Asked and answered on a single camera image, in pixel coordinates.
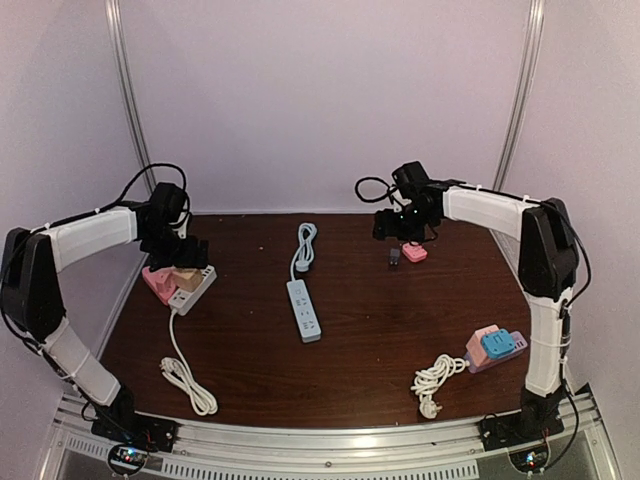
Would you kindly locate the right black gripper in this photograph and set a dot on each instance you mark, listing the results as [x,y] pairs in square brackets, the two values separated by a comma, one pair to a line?
[385,227]

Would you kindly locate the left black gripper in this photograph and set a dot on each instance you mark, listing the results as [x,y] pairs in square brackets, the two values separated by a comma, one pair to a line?
[187,259]

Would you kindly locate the pink plug adapter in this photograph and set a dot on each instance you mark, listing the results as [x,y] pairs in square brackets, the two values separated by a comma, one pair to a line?
[415,253]

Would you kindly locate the black plug adapter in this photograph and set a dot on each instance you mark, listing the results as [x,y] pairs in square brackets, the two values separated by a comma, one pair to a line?
[394,258]

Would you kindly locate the white power strip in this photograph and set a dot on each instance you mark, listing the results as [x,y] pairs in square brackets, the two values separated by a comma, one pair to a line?
[183,301]

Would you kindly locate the light blue power strip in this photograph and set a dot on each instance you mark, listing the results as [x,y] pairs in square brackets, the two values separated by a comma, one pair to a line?
[304,312]

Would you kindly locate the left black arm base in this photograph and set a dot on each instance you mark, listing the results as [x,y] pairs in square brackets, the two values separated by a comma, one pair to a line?
[119,422]

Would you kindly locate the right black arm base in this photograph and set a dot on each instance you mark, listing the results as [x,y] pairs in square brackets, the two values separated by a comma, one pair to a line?
[537,418]

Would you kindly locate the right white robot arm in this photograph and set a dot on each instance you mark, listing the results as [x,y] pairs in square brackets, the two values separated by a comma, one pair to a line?
[547,263]

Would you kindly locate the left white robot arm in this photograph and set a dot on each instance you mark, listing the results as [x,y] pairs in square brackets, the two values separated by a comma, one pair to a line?
[31,300]

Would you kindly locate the beige cube socket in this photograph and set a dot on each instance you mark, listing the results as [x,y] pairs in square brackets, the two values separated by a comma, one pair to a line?
[187,279]

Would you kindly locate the light pink cube adapter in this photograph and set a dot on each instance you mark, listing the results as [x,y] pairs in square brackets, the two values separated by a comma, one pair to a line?
[477,354]

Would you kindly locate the blue cube adapter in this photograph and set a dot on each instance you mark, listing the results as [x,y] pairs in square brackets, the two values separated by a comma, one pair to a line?
[498,344]

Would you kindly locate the purple power strip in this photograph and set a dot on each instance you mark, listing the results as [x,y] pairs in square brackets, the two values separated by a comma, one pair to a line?
[521,346]

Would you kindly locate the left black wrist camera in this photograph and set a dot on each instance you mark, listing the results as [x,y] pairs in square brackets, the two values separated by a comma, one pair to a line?
[167,202]

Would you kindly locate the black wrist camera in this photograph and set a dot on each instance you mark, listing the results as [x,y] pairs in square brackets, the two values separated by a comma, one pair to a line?
[167,202]
[410,178]

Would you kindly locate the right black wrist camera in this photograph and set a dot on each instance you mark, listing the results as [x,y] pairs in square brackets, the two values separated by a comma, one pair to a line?
[410,178]

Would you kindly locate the aluminium front rail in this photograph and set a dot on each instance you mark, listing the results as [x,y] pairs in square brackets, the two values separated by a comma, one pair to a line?
[439,450]

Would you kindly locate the left aluminium frame post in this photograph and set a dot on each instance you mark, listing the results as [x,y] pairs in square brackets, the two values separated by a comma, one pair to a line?
[123,70]

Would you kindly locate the aluminium frame post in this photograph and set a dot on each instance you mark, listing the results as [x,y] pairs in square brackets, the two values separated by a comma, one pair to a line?
[123,70]
[528,65]

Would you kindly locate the right aluminium frame post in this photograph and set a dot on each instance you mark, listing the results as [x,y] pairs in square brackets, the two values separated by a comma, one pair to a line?
[528,65]

